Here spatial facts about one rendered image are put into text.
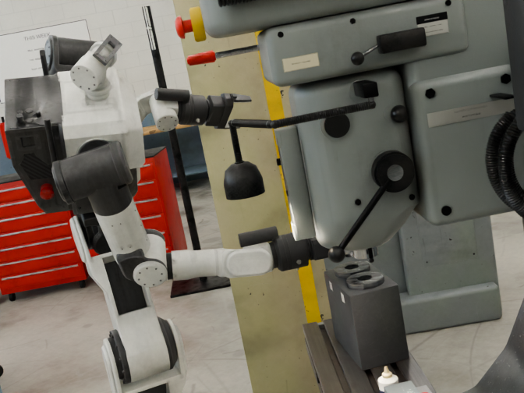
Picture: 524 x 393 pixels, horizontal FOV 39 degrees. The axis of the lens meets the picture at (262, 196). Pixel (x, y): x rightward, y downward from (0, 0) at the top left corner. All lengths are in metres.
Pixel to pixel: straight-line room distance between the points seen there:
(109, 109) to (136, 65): 8.69
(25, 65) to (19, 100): 8.88
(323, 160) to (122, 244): 0.59
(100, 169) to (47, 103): 0.26
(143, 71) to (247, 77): 7.36
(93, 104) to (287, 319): 1.81
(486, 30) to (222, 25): 0.44
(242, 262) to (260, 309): 1.53
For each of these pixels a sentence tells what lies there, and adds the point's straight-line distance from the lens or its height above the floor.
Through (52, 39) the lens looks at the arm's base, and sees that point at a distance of 1.91.
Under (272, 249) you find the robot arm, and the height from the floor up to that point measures 1.22.
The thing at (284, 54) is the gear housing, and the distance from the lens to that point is 1.22.
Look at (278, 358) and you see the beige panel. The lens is 3.35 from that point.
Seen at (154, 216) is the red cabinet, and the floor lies 0.52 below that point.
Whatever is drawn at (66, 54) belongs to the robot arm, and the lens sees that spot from 1.90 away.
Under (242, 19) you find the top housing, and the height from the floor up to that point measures 1.75.
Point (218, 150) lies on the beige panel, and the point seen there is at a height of 1.30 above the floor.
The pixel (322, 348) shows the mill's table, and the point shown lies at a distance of 1.92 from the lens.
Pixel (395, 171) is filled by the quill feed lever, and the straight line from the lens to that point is 1.26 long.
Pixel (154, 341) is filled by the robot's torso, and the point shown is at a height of 1.03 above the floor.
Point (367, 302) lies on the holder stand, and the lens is 1.72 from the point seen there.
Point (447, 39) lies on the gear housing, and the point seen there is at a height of 1.66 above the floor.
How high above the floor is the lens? 1.71
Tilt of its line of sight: 12 degrees down
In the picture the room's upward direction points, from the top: 11 degrees counter-clockwise
